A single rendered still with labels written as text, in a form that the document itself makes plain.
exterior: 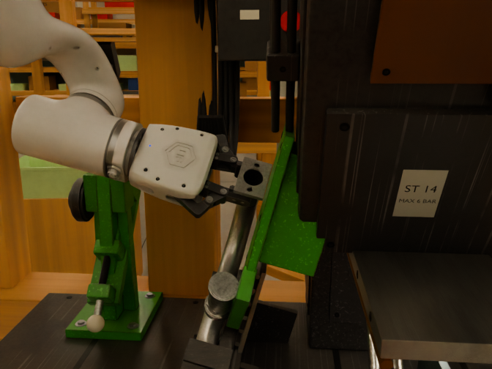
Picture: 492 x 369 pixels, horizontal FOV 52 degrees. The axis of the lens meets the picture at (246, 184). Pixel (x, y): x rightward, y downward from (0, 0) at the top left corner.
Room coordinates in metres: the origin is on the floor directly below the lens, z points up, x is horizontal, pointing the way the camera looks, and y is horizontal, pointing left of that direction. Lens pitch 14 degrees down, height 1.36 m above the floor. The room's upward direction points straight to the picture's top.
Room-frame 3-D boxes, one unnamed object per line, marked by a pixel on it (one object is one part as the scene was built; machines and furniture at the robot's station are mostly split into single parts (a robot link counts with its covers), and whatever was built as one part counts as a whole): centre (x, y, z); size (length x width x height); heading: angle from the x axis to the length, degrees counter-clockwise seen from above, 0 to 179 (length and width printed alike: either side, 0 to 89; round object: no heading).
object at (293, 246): (0.61, -0.06, 1.17); 0.13 x 0.12 x 0.20; 85
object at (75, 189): (0.83, 0.28, 1.12); 0.07 x 0.03 x 0.08; 175
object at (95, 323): (0.74, 0.24, 0.96); 0.06 x 0.03 x 0.06; 175
